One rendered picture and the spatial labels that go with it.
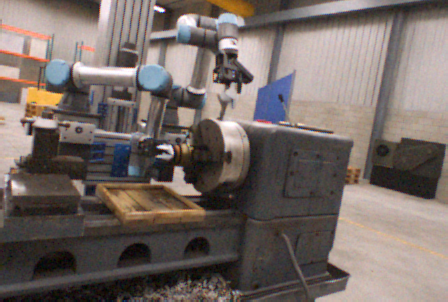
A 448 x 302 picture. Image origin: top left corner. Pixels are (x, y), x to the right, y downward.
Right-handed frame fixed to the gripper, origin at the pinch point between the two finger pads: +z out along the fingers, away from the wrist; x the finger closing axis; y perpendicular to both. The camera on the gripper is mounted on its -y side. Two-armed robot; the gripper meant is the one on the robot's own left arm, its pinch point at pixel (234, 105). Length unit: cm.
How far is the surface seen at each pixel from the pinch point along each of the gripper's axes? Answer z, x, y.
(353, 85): -357, -510, -937
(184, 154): 16.5, -19.3, 10.2
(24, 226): 40, -7, 62
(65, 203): 34, -10, 53
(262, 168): 22.2, -4.8, -16.9
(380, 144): -114, -377, -819
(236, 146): 13.7, -7.8, -6.5
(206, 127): 4.0, -21.0, -1.1
